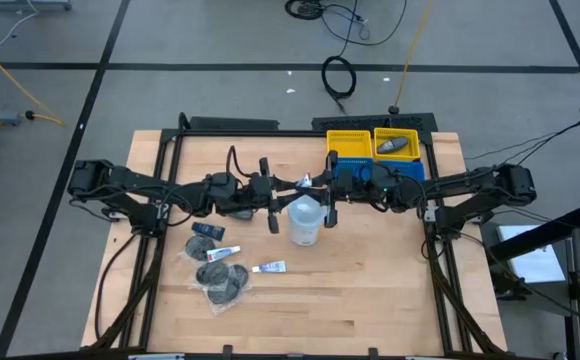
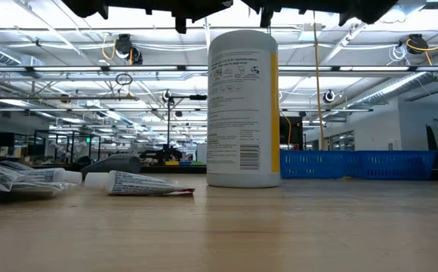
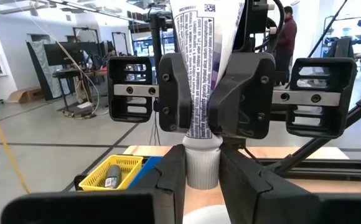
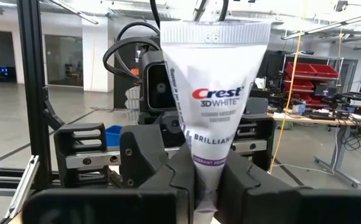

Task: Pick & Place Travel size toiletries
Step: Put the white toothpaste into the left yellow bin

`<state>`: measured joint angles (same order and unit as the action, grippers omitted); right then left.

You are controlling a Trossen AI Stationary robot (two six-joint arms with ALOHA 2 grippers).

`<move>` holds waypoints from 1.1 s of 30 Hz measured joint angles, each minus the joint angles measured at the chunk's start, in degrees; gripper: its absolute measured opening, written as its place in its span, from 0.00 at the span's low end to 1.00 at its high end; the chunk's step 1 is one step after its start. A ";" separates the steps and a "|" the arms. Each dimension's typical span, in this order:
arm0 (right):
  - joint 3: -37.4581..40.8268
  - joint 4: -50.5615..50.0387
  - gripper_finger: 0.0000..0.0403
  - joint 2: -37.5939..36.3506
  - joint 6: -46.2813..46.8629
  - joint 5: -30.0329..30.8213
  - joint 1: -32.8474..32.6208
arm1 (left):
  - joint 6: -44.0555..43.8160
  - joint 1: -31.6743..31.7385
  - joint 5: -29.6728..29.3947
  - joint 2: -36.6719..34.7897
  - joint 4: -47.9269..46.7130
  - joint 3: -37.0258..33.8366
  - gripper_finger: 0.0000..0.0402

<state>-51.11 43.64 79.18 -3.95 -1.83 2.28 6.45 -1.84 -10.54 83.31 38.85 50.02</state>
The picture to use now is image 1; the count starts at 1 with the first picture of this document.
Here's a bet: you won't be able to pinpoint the white flat board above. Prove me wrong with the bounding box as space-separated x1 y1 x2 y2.
496 223 570 285

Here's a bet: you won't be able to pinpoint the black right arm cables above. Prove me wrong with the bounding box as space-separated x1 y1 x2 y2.
463 121 580 169

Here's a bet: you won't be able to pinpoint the yellow plastic mesh basket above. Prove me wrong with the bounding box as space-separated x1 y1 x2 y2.
373 127 421 163
326 129 374 159

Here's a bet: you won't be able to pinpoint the yellow floor cable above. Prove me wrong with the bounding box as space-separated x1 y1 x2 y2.
393 0 435 107
0 35 66 147

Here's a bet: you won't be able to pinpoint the blue plastic mesh basket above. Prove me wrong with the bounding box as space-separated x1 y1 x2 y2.
332 157 375 181
394 160 426 182

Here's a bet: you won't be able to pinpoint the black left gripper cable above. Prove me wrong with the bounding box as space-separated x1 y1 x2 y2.
225 144 251 179

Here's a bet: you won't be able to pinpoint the white plastic jar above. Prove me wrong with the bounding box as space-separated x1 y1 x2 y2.
287 193 329 247

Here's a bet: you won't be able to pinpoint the grey roll-on deodorant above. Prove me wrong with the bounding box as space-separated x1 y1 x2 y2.
376 136 410 155
229 208 257 223

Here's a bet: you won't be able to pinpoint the black coiled floor cable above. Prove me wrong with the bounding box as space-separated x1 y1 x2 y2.
320 0 361 115

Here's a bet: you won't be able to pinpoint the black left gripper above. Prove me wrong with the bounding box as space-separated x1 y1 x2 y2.
247 157 305 235

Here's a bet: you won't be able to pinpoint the black tangled cable bundle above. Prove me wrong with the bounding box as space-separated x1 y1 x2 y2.
283 0 409 47

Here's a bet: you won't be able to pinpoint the black aluminium table frame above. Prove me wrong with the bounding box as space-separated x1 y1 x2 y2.
80 112 509 360

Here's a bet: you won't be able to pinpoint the thick black power cable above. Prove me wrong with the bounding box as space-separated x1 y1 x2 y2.
92 230 140 342

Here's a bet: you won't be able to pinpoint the black side stand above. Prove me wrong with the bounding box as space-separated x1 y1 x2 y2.
483 203 580 301

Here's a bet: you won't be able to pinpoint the black perforated tray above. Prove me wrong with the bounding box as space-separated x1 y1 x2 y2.
311 113 439 133

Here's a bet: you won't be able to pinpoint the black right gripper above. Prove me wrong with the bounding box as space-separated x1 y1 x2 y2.
305 152 357 229

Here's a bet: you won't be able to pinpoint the dark blue travel tube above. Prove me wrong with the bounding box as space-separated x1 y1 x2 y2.
191 221 227 243

